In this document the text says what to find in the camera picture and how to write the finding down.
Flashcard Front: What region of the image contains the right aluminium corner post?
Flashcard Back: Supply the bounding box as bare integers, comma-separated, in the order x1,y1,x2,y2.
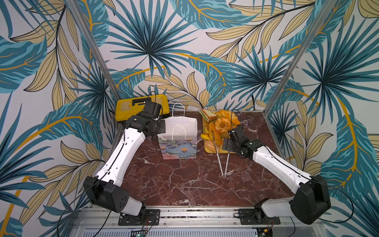
263,0,337,116

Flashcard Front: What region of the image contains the yellow plastic tray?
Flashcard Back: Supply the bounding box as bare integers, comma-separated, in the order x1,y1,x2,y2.
200,117,235,154

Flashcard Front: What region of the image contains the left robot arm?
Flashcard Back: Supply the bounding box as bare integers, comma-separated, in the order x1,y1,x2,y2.
83,101,165,216

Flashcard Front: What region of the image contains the braided golden bread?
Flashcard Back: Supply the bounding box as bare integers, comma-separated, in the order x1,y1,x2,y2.
216,110,241,125

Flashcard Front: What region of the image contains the aluminium corner post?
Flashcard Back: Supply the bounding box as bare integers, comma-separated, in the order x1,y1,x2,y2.
263,0,337,116
66,0,121,101

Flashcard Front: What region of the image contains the yellow tool box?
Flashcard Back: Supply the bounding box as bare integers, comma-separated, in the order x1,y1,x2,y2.
115,94,170,122

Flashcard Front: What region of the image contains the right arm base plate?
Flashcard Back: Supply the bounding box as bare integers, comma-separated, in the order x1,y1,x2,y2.
233,208,281,226

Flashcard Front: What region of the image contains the orange crumbed bread loaf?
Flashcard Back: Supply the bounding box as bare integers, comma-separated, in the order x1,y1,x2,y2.
209,122,223,146

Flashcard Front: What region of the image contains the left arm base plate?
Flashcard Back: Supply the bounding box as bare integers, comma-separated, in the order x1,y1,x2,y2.
118,209,160,226

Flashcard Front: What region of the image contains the floral paper bag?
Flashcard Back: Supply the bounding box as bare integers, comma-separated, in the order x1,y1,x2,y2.
158,102,198,160

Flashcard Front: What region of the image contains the ring shaped twisted bread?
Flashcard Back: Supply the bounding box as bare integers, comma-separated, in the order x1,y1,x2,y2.
215,118,233,133

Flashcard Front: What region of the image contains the triangle sandwich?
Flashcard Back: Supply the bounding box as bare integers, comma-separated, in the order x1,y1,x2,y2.
199,108,218,122

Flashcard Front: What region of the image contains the round flat bun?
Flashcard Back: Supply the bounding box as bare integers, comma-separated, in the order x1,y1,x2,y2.
204,140,216,153

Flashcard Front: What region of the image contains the aluminium front rail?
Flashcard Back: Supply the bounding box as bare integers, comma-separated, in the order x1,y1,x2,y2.
70,206,328,237

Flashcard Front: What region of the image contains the left aluminium corner post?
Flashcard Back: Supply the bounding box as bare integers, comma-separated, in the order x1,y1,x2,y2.
66,0,121,101

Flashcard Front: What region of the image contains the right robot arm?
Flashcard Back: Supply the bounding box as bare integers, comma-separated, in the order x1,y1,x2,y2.
223,125,331,225

